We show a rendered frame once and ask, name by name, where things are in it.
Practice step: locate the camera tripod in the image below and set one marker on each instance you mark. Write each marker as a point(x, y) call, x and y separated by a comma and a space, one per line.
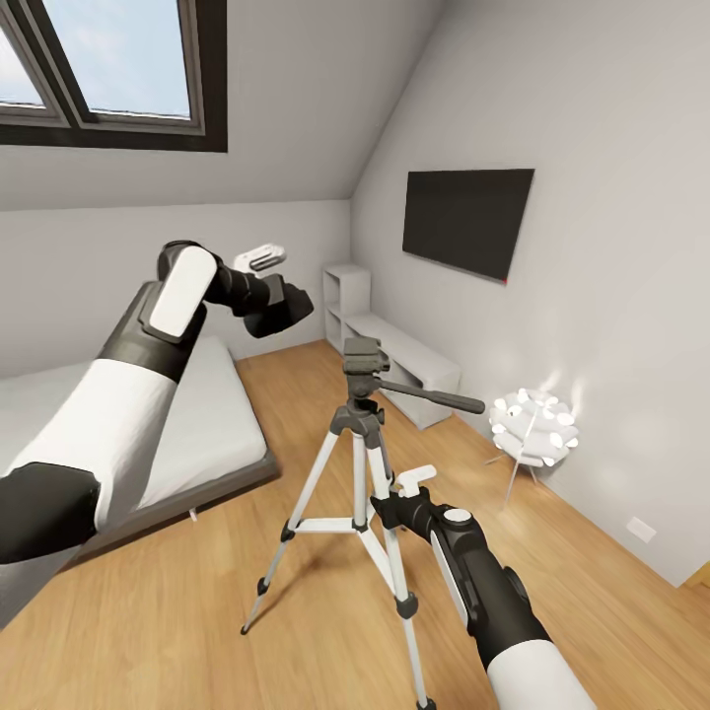
point(361, 364)

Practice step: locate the bed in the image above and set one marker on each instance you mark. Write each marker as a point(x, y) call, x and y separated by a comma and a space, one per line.
point(212, 442)

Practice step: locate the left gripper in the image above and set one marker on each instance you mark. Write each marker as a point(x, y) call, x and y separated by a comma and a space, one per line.
point(262, 294)

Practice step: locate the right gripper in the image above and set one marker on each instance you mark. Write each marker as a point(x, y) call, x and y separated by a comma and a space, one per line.
point(400, 511)

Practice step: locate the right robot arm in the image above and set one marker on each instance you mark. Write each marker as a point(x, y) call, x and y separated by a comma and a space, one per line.
point(525, 669)

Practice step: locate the bookcase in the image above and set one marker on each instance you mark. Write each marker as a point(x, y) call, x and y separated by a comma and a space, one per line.
point(346, 291)

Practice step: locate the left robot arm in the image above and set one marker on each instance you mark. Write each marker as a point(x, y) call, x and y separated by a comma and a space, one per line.
point(88, 469)

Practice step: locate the digital camera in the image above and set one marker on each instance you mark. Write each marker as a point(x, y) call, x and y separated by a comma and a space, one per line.
point(272, 321)

